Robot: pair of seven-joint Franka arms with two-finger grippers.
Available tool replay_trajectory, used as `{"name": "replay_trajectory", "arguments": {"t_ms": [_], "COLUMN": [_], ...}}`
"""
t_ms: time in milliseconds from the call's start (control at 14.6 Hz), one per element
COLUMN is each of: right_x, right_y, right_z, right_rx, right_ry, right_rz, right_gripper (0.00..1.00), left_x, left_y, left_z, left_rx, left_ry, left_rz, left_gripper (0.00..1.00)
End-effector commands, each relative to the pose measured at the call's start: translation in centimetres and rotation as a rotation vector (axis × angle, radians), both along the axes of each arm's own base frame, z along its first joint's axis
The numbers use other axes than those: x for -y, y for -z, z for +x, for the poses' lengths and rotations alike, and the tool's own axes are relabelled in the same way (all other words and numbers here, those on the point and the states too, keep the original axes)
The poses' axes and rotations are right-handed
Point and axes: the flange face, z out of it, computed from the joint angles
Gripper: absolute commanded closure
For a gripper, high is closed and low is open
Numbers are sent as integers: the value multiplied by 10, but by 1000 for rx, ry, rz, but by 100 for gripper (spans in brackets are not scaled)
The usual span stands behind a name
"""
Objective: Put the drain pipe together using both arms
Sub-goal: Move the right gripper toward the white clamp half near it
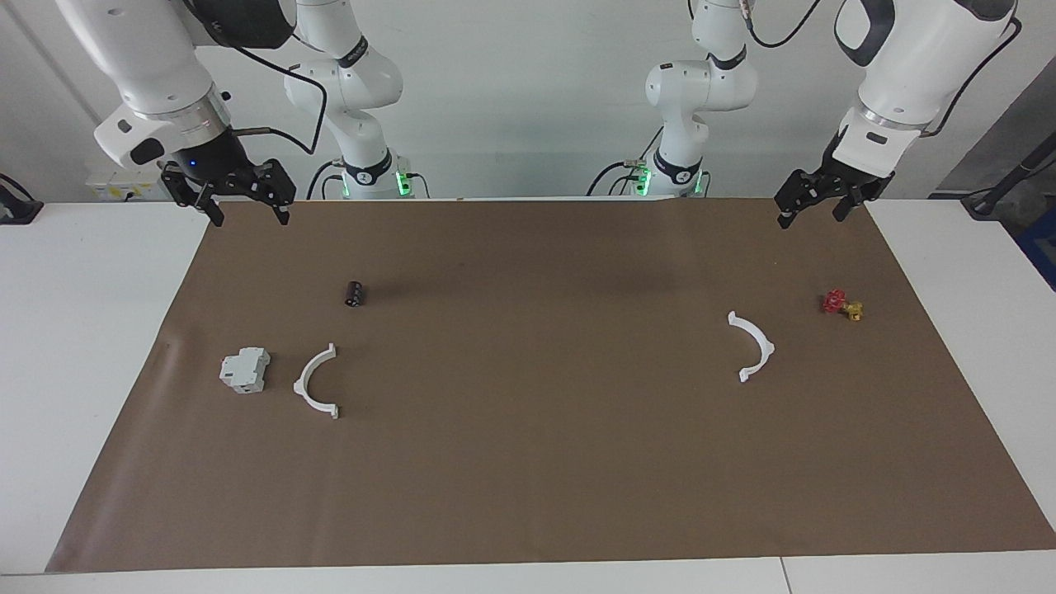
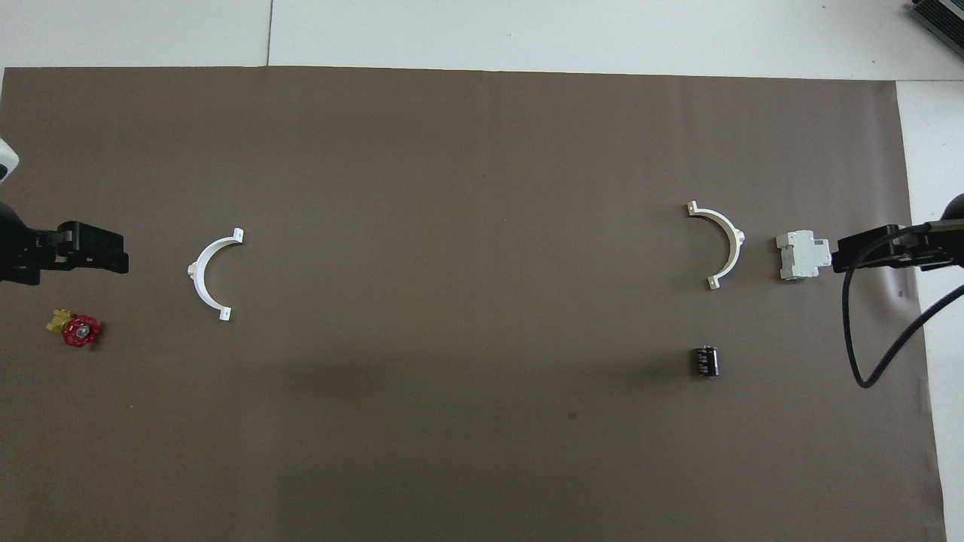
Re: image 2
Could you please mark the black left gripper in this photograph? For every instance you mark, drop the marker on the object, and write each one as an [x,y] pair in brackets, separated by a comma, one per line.
[19,248]

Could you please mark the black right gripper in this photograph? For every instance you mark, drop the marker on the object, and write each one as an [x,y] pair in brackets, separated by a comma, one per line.
[950,241]

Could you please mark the white half pipe clamp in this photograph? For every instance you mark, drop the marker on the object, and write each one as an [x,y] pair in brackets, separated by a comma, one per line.
[735,241]
[194,272]

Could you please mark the white circuit breaker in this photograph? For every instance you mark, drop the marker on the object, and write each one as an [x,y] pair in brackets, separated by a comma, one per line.
[802,256]

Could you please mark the black cylindrical capacitor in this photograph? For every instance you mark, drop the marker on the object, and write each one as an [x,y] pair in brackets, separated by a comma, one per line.
[706,361]

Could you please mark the grey ribbed device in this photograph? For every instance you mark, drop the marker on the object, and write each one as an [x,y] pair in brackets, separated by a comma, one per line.
[941,16]

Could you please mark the brown paper table mat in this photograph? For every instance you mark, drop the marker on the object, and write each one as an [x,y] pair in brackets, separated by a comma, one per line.
[452,301]

